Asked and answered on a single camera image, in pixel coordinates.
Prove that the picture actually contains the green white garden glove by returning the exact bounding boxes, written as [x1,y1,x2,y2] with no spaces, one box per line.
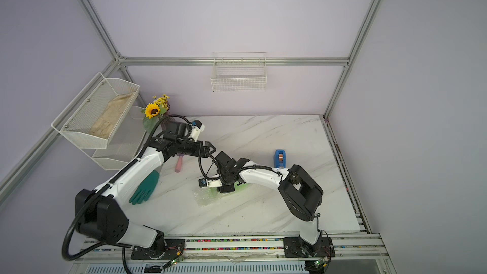
[129,171,160,205]

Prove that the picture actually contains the green plastic wine glass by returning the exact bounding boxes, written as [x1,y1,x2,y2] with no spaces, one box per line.
[217,183,249,194]

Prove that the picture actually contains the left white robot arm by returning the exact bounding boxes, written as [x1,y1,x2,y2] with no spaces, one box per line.
[69,136,216,257]

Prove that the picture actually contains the white mesh wall basket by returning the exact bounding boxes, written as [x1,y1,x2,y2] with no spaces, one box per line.
[51,73,140,149]

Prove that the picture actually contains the white wire back basket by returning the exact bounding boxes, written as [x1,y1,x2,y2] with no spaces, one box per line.
[210,51,268,93]

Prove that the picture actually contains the clear bubble wrap sheet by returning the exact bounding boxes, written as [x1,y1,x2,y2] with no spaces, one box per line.
[194,186,249,207]

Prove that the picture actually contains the aluminium frame post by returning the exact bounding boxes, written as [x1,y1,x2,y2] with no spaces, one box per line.
[78,0,121,62]

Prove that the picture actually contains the beige cloth in basket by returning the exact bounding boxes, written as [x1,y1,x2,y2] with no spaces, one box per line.
[89,93,134,139]

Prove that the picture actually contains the yellow sunflower bouquet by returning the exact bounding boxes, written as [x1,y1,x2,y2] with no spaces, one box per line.
[141,95,170,133]

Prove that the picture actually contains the lower white mesh basket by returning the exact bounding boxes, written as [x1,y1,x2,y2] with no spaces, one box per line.
[91,106,146,171]

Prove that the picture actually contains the blue tape dispenser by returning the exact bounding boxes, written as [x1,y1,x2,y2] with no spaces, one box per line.
[274,149,286,169]

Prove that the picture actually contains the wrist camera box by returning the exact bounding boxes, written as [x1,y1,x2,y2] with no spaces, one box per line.
[198,178,223,189]
[165,120,206,142]

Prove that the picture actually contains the horizontal aluminium back rail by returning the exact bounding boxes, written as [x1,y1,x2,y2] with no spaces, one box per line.
[119,57,350,67]

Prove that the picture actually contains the ribbed smoky glass vase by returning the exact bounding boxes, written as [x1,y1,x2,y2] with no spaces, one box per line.
[159,103,177,131]

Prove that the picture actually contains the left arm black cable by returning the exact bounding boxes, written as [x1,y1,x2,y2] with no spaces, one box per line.
[61,113,193,274]

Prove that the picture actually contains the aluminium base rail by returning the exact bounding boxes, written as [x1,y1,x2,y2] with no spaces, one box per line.
[69,233,397,273]

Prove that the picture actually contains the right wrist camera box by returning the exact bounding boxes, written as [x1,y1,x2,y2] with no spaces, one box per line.
[198,178,223,189]

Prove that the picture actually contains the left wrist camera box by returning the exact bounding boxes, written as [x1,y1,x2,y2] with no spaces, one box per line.
[165,120,206,142]

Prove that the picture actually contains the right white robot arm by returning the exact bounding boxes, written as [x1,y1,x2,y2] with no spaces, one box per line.
[213,152,324,258]

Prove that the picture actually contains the purple trowel pink handle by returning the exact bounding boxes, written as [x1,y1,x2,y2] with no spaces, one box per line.
[174,153,184,173]

